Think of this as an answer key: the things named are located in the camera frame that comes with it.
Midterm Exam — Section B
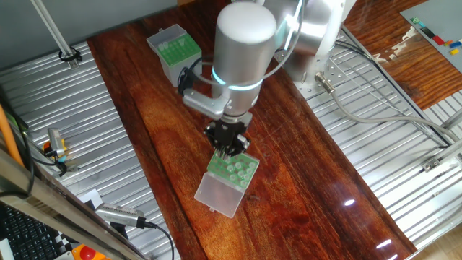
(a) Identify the glossy brown wooden board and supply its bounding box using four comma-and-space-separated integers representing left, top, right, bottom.
86, 0, 419, 260

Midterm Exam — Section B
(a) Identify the grey cable with metal connector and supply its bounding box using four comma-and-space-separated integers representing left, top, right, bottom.
313, 71, 461, 144

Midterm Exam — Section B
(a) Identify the yellow orange turtle toy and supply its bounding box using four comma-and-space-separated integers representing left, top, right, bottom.
42, 139, 69, 163

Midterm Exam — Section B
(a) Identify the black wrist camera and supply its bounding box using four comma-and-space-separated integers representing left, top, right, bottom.
176, 66, 199, 97

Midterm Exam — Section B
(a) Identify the green clear pipette tip box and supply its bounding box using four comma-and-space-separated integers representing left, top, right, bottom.
146, 23, 204, 88
193, 149, 261, 219

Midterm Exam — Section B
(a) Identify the orange emergency stop box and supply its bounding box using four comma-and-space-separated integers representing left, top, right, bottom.
71, 243, 113, 260

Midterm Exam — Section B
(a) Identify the grey board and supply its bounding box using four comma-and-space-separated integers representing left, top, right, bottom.
399, 0, 462, 74

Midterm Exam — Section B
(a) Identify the orange tube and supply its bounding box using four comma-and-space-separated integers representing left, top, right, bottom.
0, 103, 25, 168

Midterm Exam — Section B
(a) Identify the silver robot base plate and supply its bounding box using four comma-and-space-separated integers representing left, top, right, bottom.
284, 38, 362, 102

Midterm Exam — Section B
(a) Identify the black keyboard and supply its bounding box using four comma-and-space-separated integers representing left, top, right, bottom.
0, 204, 69, 260

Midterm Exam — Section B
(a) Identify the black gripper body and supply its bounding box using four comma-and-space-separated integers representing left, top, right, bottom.
203, 120, 250, 149

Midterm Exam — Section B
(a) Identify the silver camera mount bracket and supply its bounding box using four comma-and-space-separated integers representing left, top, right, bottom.
182, 88, 231, 121

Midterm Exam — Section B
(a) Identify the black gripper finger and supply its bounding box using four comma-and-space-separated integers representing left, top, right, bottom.
215, 142, 235, 161
232, 133, 253, 155

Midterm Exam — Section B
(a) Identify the aluminium post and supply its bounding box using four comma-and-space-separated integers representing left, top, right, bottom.
30, 0, 81, 70

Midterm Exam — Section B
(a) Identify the aluminium profile bar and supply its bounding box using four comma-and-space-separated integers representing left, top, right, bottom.
439, 107, 462, 131
421, 139, 462, 173

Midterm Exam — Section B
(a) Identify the silver camera on stand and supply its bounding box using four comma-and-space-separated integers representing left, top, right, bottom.
95, 201, 148, 230

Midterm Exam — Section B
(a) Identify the black silver-camera cable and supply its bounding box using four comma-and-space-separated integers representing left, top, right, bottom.
143, 220, 176, 260

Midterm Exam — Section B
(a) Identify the shiny steel rail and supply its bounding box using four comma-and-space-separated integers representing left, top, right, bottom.
0, 142, 149, 260

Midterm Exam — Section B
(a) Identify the black cable tie ring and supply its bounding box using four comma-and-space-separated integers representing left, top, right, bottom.
58, 45, 83, 64

